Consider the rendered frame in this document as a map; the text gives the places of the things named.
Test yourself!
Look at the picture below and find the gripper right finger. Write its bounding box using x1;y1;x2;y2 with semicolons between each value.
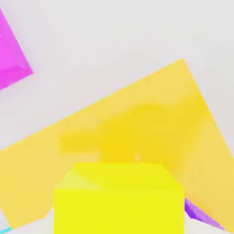
184;210;229;234

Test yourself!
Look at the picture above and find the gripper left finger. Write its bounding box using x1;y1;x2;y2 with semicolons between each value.
3;206;54;234

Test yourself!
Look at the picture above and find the small yellow cube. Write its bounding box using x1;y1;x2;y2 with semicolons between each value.
53;162;185;234

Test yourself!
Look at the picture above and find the small purple cube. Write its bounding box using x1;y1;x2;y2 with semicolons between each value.
184;197;225;231

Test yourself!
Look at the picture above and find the large orange box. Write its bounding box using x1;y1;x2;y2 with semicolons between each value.
0;58;234;234

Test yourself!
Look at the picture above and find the large magenta box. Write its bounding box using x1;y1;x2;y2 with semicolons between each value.
0;7;34;91

